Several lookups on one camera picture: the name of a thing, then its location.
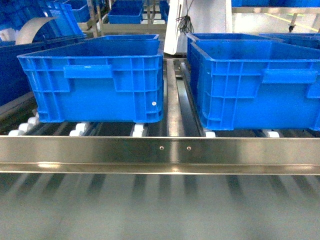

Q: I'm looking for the left rear blue crate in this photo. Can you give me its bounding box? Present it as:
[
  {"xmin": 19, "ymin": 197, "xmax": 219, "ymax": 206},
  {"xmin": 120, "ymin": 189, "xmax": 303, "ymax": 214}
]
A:
[{"xmin": 86, "ymin": 34, "xmax": 160, "ymax": 41}]

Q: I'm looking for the right front blue crate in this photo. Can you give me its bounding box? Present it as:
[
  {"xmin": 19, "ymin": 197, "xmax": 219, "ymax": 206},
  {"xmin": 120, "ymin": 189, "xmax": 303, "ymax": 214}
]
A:
[{"xmin": 190, "ymin": 40, "xmax": 320, "ymax": 131}]

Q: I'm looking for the blue crate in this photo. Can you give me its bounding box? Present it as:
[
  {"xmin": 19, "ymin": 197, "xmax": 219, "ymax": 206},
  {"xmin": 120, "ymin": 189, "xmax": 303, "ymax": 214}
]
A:
[
  {"xmin": 17, "ymin": 39, "xmax": 164, "ymax": 123},
  {"xmin": 190, "ymin": 40, "xmax": 320, "ymax": 131},
  {"xmin": 259, "ymin": 33, "xmax": 320, "ymax": 50},
  {"xmin": 186, "ymin": 33, "xmax": 284, "ymax": 66},
  {"xmin": 86, "ymin": 34, "xmax": 160, "ymax": 41}
]

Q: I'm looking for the right rear blue crate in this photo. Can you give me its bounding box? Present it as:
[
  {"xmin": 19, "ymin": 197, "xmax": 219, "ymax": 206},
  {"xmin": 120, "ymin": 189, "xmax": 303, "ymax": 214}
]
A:
[{"xmin": 186, "ymin": 33, "xmax": 284, "ymax": 66}]

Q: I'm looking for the far blue bin centre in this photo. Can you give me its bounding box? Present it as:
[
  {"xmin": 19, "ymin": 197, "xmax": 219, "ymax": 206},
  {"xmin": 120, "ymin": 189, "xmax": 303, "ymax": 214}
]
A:
[{"xmin": 108, "ymin": 0, "xmax": 144, "ymax": 24}]

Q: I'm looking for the steel roller shelf frame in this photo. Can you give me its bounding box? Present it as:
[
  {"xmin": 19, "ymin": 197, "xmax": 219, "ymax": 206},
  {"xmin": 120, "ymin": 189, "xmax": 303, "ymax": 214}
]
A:
[{"xmin": 0, "ymin": 58, "xmax": 320, "ymax": 175}]

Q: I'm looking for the white pillar with cables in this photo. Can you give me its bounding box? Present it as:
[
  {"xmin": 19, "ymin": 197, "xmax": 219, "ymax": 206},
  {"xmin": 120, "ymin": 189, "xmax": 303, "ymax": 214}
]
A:
[{"xmin": 164, "ymin": 0, "xmax": 233, "ymax": 55}]

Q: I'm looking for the left front blue crate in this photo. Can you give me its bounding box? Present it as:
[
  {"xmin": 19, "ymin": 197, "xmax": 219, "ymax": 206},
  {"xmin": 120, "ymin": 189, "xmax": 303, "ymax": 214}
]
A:
[{"xmin": 17, "ymin": 39, "xmax": 164, "ymax": 123}]

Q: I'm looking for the far right blue crate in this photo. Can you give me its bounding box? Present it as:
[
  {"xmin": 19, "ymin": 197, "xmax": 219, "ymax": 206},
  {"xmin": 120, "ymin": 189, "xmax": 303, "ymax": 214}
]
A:
[{"xmin": 259, "ymin": 33, "xmax": 320, "ymax": 50}]

